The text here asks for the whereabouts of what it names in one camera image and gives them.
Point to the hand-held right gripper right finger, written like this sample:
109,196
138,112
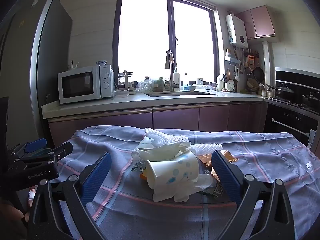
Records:
225,177

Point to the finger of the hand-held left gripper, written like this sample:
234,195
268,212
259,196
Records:
36,145
62,150

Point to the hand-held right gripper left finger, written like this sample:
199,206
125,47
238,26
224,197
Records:
97,177

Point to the orange peel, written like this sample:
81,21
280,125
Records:
143,176

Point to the white dotted paper cup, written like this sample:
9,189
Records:
175,170

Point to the white tissue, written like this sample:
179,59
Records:
162,151
185,192

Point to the white foam fruit net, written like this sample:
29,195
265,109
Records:
207,147
165,136

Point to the person's left hand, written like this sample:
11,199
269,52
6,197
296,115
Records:
13,215

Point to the dark snack wrapper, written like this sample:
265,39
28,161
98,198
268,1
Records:
215,190

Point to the copper foil wrapper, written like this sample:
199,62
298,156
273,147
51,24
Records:
207,161

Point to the blue checked tablecloth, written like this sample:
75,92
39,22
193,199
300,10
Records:
262,155

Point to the white kitchen countertop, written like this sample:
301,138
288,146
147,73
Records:
100,103

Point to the white microwave oven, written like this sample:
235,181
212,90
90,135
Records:
80,85

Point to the purple base cabinets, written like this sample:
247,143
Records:
175,118

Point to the black built-in oven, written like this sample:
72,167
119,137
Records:
282,120

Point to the white figurine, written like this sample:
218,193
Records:
73,66

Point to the grey refrigerator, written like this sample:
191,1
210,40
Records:
25,55

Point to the white dotted utensil holder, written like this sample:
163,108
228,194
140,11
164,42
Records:
230,86

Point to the kitchen sink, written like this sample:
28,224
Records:
180,94

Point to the blue patterned bowl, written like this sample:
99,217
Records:
101,63

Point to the small white bowl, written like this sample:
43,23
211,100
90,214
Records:
192,88

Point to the white mug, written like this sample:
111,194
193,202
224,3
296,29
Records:
199,81

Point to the black gas cooktop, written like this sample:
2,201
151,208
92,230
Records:
295,103

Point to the clear plastic bag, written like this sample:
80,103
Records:
143,86

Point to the wok with glass lid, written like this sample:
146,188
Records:
282,91

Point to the black frying pan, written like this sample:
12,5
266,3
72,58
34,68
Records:
258,73

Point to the metal strainer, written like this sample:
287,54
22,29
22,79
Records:
248,70

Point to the white soap bottle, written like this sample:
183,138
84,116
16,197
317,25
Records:
176,78

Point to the green glass jar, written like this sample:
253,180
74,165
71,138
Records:
158,85

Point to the steel kitchen faucet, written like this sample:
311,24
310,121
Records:
171,80

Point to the black cooking pot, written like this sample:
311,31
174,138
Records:
311,100

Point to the dark framed window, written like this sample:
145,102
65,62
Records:
145,42

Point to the white water heater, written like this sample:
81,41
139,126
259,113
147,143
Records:
236,30

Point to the grey wall rack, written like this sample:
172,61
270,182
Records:
232,60

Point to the pink wall cabinet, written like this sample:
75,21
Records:
260,22

